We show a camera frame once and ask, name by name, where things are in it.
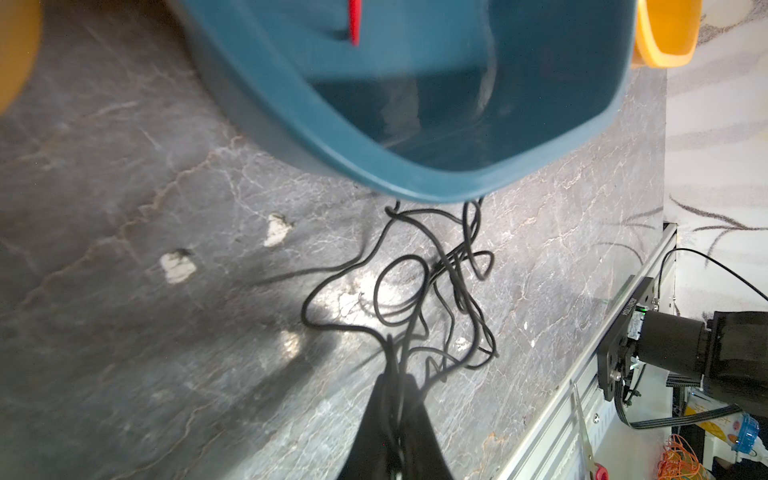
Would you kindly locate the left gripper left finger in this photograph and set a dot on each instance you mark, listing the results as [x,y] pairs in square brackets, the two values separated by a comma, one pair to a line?
[373,454]

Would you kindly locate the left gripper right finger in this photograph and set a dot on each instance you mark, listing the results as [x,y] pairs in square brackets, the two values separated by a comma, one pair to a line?
[422,456]

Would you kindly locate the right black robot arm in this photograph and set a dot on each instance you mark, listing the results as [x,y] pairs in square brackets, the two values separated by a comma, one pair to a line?
[727,355]

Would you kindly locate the teal plastic bin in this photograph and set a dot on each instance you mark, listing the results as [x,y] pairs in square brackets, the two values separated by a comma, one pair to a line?
[435,101]

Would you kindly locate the right yellow plastic bin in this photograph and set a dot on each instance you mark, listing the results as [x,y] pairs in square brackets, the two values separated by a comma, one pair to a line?
[666,33]

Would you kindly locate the yellow plastic bin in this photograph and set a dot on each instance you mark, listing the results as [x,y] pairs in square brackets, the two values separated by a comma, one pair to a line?
[21,30]
[666,33]

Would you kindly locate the left yellow plastic bin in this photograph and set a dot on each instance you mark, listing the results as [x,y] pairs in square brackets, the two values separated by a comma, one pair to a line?
[21,30]

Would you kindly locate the red handled scissors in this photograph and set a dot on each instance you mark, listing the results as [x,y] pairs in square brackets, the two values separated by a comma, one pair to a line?
[593,470]

